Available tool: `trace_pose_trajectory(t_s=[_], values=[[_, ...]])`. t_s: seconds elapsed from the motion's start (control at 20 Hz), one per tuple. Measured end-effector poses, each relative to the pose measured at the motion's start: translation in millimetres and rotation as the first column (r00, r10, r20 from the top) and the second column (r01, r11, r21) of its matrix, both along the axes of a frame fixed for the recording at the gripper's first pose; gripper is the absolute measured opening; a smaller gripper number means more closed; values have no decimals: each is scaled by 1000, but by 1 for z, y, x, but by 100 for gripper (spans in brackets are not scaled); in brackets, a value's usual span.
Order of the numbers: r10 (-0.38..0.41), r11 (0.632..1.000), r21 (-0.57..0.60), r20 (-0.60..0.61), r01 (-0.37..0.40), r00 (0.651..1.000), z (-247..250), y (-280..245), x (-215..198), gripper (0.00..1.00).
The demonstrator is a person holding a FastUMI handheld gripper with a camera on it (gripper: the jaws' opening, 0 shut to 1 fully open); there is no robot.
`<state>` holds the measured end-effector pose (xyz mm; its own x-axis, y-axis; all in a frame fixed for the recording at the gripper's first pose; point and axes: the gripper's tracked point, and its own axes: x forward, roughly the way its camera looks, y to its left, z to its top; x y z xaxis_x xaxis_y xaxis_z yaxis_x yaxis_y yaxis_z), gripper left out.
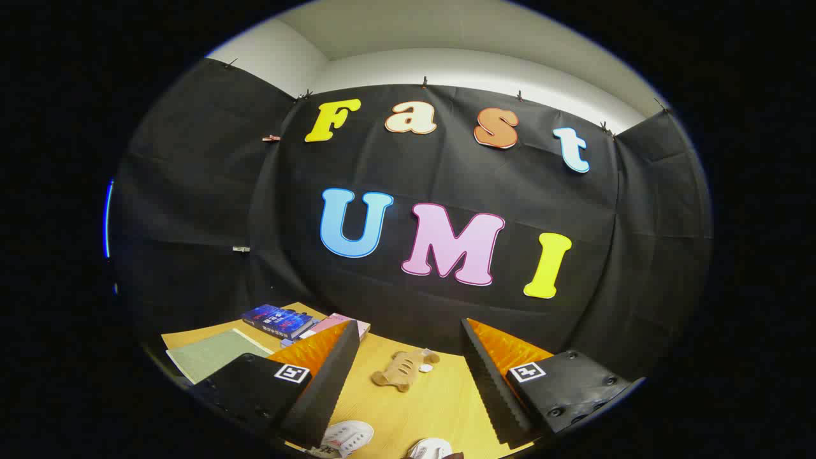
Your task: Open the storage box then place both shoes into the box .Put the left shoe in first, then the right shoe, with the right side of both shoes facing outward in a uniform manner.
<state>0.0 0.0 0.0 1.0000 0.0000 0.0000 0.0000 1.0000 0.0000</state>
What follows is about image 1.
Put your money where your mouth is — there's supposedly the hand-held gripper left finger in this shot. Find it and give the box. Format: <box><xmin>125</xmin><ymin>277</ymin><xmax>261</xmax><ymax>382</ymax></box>
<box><xmin>190</xmin><ymin>320</ymin><xmax>361</xmax><ymax>448</ymax></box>

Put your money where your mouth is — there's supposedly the tan bread-shaped plush toy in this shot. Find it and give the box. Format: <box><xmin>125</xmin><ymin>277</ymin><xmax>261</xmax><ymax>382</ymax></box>
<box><xmin>372</xmin><ymin>348</ymin><xmax>441</xmax><ymax>393</ymax></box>

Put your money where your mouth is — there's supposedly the pink cover book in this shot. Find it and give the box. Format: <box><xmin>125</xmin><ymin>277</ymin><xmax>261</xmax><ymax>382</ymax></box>
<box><xmin>300</xmin><ymin>312</ymin><xmax>372</xmax><ymax>342</ymax></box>

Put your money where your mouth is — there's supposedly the row of black binder clips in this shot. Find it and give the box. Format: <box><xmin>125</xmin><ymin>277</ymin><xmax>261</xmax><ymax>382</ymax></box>
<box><xmin>223</xmin><ymin>57</ymin><xmax>671</xmax><ymax>138</ymax></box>

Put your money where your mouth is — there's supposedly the black backdrop cloth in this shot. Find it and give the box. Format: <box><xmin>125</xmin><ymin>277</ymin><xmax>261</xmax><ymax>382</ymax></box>
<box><xmin>108</xmin><ymin>57</ymin><xmax>713</xmax><ymax>383</ymax></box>

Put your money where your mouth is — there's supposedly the white shoe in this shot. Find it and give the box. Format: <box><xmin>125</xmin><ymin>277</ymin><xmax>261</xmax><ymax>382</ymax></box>
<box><xmin>321</xmin><ymin>420</ymin><xmax>375</xmax><ymax>459</ymax></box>
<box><xmin>407</xmin><ymin>437</ymin><xmax>453</xmax><ymax>459</ymax></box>

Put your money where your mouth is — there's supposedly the dark blue book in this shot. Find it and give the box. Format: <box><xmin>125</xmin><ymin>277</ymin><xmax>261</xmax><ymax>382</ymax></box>
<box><xmin>242</xmin><ymin>304</ymin><xmax>317</xmax><ymax>340</ymax></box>

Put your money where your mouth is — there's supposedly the pale green fabric storage box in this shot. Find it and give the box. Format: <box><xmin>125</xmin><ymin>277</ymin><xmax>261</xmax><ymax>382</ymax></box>
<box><xmin>164</xmin><ymin>328</ymin><xmax>276</xmax><ymax>386</ymax></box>

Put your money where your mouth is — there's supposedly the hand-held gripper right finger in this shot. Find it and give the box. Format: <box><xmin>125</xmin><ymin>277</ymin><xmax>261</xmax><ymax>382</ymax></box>
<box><xmin>460</xmin><ymin>318</ymin><xmax>646</xmax><ymax>448</ymax></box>

